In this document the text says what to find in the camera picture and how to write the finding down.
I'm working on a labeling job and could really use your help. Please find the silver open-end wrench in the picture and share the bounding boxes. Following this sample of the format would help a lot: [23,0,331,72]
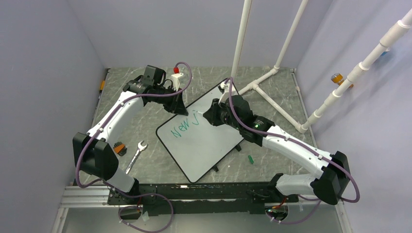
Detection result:
[125,140,148,175]

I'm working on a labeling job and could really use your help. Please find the orange black clamp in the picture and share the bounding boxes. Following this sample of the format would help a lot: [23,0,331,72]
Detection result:
[113,142,127,156]

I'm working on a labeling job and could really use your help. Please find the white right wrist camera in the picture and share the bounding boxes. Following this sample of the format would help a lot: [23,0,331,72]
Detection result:
[218,80,236,104]

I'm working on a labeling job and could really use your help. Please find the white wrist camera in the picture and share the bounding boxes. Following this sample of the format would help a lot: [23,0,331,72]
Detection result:
[218,80,236,104]
[170,67,187,91]

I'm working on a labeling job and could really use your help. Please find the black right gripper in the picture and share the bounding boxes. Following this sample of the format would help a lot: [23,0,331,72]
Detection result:
[204,97,242,131]

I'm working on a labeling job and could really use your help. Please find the white PVC pipe frame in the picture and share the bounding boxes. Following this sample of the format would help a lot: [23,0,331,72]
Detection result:
[230,0,412,134]

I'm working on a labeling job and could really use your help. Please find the white whiteboard black frame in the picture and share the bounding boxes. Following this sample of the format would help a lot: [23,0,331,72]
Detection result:
[155,85,243,183]

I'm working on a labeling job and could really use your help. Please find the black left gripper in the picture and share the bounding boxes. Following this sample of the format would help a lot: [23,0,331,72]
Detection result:
[154,85,188,116]

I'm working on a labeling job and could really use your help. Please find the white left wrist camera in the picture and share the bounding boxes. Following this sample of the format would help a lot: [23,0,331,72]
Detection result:
[170,67,187,91]

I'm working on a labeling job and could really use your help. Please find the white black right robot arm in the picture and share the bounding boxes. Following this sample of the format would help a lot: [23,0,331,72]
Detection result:
[202,95,351,205]

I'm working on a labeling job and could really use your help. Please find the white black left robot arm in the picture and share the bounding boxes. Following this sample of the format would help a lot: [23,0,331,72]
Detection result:
[72,65,193,204]

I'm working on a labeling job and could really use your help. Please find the green marker cap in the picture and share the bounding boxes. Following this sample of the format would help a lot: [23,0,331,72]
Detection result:
[248,155,254,164]

